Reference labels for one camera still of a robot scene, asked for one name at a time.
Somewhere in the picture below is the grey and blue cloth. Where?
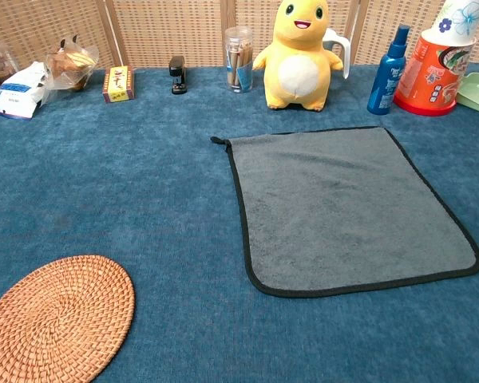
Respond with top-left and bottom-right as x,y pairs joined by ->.
210,126 -> 479,298

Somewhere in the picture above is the blue table cloth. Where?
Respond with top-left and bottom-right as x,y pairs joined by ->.
0,61 -> 479,383

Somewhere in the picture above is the clear jar of biscuit sticks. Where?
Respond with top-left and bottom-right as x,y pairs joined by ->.
224,26 -> 255,94

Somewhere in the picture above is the yellow plush toy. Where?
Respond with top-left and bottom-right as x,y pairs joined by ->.
251,0 -> 344,113

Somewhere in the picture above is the black stapler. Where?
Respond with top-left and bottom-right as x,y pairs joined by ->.
168,55 -> 188,96

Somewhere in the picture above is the yellow and red box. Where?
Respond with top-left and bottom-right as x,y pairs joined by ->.
101,65 -> 136,104

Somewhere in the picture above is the white plastic pitcher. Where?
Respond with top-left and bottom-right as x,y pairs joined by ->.
322,27 -> 351,80

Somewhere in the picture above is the rattan folding screen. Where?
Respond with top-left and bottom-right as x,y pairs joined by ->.
0,0 -> 479,71

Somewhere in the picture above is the blue spray bottle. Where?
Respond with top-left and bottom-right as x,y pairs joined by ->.
366,24 -> 411,116

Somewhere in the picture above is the bread in clear bag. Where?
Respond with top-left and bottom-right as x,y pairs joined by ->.
46,34 -> 100,92

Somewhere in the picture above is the red instant noodle cup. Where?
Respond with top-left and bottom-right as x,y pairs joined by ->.
393,28 -> 477,117

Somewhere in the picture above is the round woven rattan mat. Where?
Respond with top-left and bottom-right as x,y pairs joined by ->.
0,255 -> 136,383

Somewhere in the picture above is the white and blue snack bag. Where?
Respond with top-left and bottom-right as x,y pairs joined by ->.
0,61 -> 53,120

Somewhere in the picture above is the green plastic tray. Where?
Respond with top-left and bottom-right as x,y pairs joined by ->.
456,71 -> 479,114

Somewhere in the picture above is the paper cup with blue flowers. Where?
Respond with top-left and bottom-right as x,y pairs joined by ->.
430,0 -> 479,48

